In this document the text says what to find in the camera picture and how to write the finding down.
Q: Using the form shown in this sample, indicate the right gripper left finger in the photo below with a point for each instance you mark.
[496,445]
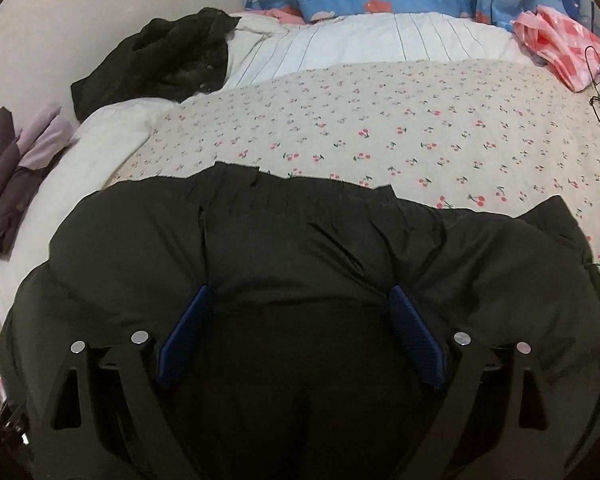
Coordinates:
[103,419]

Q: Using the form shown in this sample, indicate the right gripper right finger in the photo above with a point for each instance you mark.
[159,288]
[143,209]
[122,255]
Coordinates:
[486,406]

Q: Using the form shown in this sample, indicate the black puffer jacket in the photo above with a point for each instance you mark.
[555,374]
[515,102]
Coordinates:
[292,367]

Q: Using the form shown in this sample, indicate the purple folded garment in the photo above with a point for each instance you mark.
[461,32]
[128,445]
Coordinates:
[27,156]

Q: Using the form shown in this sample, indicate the white duvet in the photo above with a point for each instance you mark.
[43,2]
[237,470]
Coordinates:
[104,142]

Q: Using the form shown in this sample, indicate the cherry print bed sheet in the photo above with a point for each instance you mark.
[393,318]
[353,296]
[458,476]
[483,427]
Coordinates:
[482,135]

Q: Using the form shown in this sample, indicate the black crumpled garment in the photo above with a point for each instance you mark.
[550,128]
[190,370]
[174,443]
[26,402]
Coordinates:
[171,60]

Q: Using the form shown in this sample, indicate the pink checked cloth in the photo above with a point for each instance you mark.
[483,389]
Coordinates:
[571,51]

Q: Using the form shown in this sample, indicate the white striped quilt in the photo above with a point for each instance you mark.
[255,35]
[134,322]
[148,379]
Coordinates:
[262,48]

